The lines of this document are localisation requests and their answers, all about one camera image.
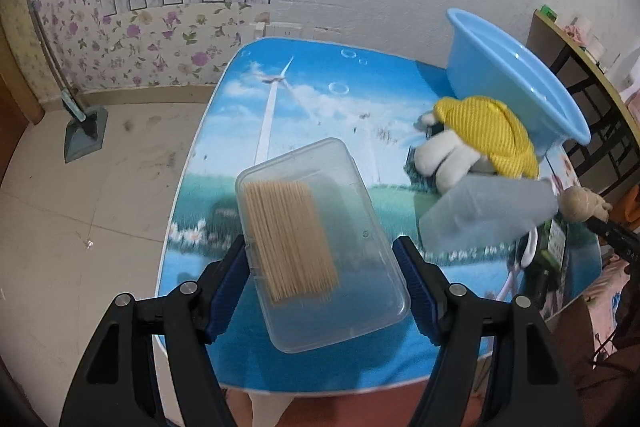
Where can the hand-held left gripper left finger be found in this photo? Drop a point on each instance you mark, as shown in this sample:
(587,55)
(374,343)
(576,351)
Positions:
(230,287)

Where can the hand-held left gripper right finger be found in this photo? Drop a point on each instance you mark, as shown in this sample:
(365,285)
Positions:
(415,287)

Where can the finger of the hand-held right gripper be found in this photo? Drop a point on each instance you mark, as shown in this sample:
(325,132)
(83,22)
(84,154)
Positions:
(620,239)

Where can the small brown plush bear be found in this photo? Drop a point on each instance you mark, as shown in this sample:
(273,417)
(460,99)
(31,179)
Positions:
(577,202)

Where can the dark green box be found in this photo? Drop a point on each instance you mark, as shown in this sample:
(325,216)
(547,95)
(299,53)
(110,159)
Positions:
(555,239)

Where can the bundle of wooden toothpicks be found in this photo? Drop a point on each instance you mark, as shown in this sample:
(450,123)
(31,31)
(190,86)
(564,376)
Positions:
(290,242)

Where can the clear plastic toothpick box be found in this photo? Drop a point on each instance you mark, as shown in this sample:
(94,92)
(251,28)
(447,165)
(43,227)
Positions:
(350,232)

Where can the white plush toy yellow hat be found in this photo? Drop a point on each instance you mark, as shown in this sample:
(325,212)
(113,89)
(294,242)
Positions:
(490,127)

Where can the blue plastic basin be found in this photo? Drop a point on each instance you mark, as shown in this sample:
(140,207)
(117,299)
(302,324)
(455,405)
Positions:
(500,67)

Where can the brown cloth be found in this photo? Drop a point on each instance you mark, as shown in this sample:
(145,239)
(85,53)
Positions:
(600,382)

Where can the wooden desk black legs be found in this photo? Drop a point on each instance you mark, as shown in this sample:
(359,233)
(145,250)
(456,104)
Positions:
(560,42)

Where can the pink scrunchie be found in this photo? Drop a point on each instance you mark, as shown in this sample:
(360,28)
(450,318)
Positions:
(576,36)

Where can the grey dustpan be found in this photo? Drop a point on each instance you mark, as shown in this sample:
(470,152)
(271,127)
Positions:
(85,132)

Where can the white cup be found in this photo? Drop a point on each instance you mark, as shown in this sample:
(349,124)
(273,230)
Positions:
(584,26)

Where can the small green box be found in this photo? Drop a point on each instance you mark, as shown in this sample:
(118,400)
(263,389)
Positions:
(549,12)

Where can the brown wooden door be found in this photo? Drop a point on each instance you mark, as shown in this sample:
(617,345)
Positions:
(15,107)

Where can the white wall socket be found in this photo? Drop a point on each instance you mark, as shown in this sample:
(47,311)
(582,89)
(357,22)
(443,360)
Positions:
(285,29)

